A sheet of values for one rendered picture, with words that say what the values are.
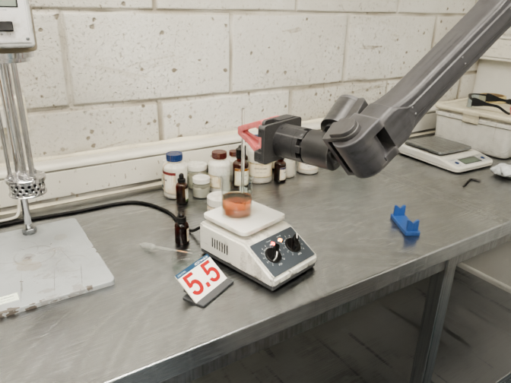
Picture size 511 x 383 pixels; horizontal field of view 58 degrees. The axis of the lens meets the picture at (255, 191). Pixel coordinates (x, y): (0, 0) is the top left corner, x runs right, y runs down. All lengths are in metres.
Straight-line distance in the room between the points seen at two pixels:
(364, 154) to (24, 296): 0.60
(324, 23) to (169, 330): 1.11
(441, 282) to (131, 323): 0.74
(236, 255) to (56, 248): 0.37
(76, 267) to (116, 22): 0.61
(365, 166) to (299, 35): 0.89
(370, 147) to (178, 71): 0.75
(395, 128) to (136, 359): 0.49
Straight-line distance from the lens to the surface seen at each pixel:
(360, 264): 0.94
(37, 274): 0.93
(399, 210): 1.15
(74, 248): 0.99
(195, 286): 0.81
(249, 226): 0.86
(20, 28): 0.80
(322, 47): 1.56
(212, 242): 0.90
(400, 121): 0.69
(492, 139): 1.78
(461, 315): 2.08
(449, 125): 1.84
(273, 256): 0.82
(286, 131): 0.75
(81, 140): 1.25
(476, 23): 0.78
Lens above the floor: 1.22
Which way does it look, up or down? 22 degrees down
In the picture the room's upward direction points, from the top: 1 degrees clockwise
